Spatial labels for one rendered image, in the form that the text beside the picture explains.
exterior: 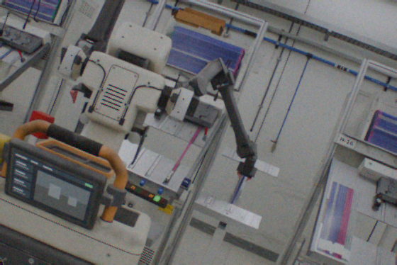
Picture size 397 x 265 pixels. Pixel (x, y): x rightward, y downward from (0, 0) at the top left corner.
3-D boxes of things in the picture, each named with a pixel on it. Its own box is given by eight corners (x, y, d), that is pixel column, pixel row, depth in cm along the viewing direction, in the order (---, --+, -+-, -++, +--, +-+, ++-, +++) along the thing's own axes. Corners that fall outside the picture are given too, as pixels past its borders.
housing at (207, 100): (218, 124, 251) (222, 109, 241) (153, 98, 261) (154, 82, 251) (222, 117, 256) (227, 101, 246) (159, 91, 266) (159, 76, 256)
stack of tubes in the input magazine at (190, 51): (230, 86, 242) (244, 48, 241) (159, 60, 253) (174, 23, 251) (231, 88, 255) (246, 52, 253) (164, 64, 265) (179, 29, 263)
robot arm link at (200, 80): (205, 59, 186) (223, 53, 181) (215, 84, 189) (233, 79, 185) (172, 86, 147) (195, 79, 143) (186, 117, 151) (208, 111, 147)
